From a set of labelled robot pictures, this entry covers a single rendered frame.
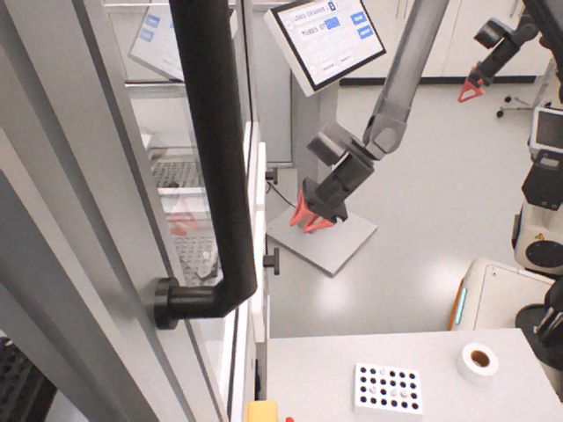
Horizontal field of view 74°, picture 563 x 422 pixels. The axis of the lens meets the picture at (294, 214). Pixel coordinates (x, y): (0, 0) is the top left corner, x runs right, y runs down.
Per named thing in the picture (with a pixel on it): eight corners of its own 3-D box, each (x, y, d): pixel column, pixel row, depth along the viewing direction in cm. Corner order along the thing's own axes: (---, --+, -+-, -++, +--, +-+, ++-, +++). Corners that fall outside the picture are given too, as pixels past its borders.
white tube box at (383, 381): (414, 379, 78) (419, 370, 75) (419, 422, 71) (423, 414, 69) (354, 371, 79) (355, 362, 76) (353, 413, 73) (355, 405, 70)
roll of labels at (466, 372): (493, 360, 80) (500, 352, 78) (489, 390, 76) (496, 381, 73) (459, 346, 83) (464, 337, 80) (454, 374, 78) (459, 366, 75)
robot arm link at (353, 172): (377, 172, 67) (379, 162, 72) (348, 147, 66) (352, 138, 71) (351, 198, 70) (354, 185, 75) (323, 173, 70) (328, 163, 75)
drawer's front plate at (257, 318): (266, 241, 99) (263, 209, 91) (264, 343, 77) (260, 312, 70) (259, 241, 99) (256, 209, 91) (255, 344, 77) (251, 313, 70)
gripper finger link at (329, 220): (284, 210, 81) (310, 181, 76) (310, 224, 84) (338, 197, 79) (285, 232, 76) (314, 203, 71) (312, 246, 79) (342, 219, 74)
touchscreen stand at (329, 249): (376, 229, 219) (414, 47, 151) (332, 277, 193) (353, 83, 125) (309, 195, 243) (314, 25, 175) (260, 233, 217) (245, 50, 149)
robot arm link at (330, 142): (402, 136, 65) (388, 139, 74) (353, 91, 64) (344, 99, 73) (356, 189, 67) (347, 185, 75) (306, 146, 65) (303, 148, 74)
